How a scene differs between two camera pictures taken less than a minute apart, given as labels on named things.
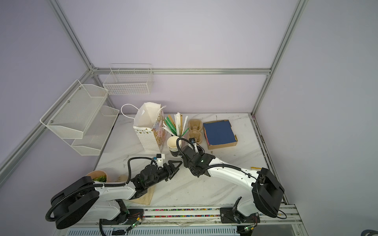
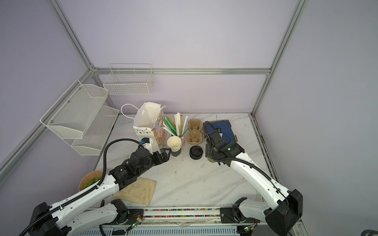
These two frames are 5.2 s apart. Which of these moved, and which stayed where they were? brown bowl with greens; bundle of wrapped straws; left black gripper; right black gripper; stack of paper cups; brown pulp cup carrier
Moved: right black gripper; left black gripper
Stayed: brown bowl with greens; brown pulp cup carrier; stack of paper cups; bundle of wrapped straws
